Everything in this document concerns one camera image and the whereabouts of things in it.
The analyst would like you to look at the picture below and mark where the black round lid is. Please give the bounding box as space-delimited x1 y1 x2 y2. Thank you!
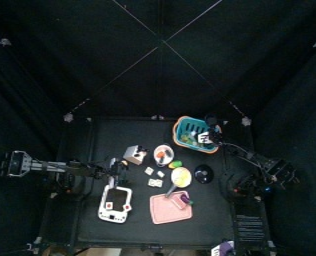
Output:
192 164 215 185

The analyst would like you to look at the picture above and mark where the white toy pot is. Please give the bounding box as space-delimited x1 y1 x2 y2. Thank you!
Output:
152 144 175 168

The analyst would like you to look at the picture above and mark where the pink plastic cutting board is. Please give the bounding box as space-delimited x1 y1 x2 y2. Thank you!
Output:
148 190 194 225

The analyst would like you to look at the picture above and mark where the white double block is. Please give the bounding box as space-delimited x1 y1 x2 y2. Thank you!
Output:
147 178 164 188

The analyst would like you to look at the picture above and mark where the beige toy toaster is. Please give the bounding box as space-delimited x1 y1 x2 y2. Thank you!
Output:
121 144 148 166

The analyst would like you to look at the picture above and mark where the black label with white text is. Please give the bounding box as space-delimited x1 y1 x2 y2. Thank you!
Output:
234 214 264 246

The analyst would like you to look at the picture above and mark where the white toy stove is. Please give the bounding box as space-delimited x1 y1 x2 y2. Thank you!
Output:
96 184 133 224

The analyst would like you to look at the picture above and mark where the small green toy vegetable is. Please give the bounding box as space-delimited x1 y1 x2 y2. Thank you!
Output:
180 134 198 146

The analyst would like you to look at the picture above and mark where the purple and white object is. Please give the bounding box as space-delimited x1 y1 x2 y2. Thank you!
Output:
210 240 235 256

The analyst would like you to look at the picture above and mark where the teal basket with orange rim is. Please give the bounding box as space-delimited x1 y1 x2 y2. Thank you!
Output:
171 115 223 155

